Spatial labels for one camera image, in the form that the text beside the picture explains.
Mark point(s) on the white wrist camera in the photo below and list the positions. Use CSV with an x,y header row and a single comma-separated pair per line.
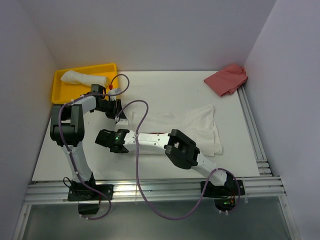
x,y
113,93
121,123

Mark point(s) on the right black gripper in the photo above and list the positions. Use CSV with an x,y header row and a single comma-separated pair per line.
x,y
115,132

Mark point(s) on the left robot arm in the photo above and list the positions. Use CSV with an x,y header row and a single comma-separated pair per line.
x,y
67,129

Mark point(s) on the white printed t-shirt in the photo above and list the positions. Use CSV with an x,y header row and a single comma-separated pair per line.
x,y
152,132

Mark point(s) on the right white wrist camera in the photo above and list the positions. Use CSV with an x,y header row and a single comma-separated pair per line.
x,y
121,123

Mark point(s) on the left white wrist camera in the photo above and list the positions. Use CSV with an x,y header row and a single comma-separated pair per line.
x,y
113,93

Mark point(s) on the aluminium right side rail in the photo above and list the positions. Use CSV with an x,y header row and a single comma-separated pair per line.
x,y
258,149

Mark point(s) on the yellow plastic tray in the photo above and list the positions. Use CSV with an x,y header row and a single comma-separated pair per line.
x,y
64,92

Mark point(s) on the pink folded t-shirt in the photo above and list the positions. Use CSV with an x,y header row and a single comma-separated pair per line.
x,y
227,80

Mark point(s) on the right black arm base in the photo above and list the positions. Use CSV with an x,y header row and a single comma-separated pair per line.
x,y
225,197

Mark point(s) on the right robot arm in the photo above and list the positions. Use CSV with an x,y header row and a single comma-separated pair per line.
x,y
181,150

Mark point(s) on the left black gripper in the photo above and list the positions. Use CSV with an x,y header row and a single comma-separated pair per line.
x,y
116,109

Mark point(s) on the rolled white t-shirt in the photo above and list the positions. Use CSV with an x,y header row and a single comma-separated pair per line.
x,y
75,78

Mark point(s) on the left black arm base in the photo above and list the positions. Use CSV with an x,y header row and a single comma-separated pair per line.
x,y
89,199

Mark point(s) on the aluminium front rail frame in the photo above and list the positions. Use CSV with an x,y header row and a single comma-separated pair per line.
x,y
55,192

